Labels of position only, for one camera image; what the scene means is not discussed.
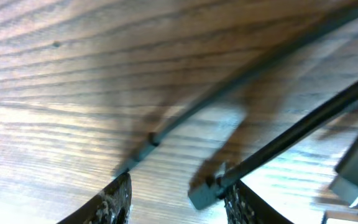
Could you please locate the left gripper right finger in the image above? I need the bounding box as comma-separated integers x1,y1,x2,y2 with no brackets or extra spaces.
224,180,293,224

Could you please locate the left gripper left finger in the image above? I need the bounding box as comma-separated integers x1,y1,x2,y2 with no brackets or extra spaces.
58,173,132,224

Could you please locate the thin black USB cable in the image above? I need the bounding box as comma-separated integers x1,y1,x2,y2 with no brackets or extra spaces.
113,0,358,178

